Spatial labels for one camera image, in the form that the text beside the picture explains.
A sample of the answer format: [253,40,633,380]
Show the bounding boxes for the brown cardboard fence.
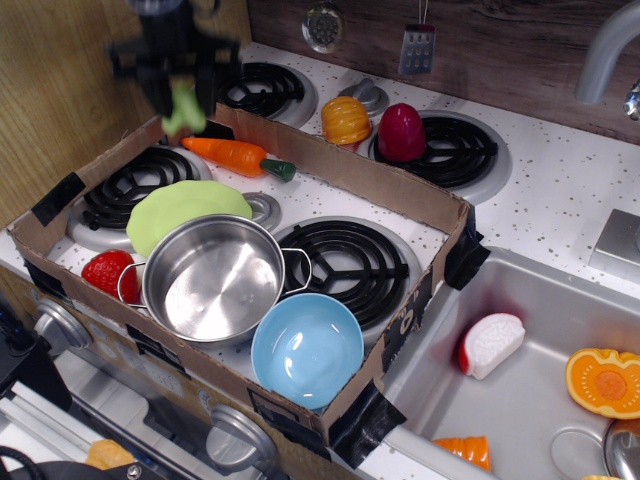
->
[10,106,488,468]

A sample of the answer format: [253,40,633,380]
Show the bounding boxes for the stainless steel pot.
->
[124,214,289,347]

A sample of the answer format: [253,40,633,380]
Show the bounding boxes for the black rear left burner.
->
[217,62,318,128]

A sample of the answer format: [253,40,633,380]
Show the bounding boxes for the silver rear stove knob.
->
[339,78,390,117]

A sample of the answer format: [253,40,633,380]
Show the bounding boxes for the yellow orange toy pumpkin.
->
[321,96,372,145]

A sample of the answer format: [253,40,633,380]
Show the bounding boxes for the green toy broccoli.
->
[161,83,207,136]

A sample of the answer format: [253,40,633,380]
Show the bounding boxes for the silver sink faucet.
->
[574,1,639,105]

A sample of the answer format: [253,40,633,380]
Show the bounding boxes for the orange toy carrot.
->
[181,137,297,182]

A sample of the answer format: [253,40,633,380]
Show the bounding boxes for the silver stove knob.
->
[35,299,93,357]
[205,404,278,478]
[339,78,390,117]
[243,192,282,231]

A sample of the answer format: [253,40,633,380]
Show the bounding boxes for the yellow toy food piece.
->
[84,439,136,470]

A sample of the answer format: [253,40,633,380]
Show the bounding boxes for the silver pot lid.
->
[602,419,639,480]

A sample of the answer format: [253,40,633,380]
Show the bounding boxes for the red white toy radish half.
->
[458,313,526,380]

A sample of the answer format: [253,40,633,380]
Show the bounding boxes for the light green plastic plate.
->
[126,180,252,257]

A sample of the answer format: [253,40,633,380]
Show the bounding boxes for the red toy strawberry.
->
[81,250,140,304]

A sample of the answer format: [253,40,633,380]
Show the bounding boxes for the light blue plastic bowl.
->
[251,293,364,411]

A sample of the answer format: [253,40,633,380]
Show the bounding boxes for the silver right stove knob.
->
[205,404,278,478]

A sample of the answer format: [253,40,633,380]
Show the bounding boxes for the black rear right burner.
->
[358,109,512,205]

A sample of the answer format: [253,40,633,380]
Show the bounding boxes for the silver left stove knob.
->
[35,299,93,357]

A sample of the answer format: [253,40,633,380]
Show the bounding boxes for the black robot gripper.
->
[105,1,241,118]

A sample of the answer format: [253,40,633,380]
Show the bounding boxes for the black burner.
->
[217,62,318,128]
[275,216,422,349]
[358,109,512,205]
[67,145,213,253]

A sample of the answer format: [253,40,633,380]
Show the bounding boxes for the silver centre stove knob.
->
[243,192,282,231]

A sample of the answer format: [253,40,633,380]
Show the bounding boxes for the hanging metal strainer ladle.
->
[302,1,346,54]

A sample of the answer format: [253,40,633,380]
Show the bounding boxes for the hanging metal spatula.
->
[398,0,437,76]

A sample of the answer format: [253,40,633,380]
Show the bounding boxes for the black front right burner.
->
[275,216,422,349]

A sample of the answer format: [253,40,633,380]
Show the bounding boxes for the orange toy pumpkin slice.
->
[433,436,492,472]

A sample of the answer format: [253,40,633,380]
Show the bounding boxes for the black cable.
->
[0,444,46,480]

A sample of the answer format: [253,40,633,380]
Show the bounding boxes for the orange toy pumpkin half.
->
[565,348,639,420]

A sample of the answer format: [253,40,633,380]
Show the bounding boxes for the dark red toy vegetable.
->
[378,103,427,163]

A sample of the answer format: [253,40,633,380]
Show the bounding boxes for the black front left burner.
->
[67,145,213,253]

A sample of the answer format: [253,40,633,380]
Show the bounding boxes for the stainless steel sink basin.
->
[383,248,639,479]

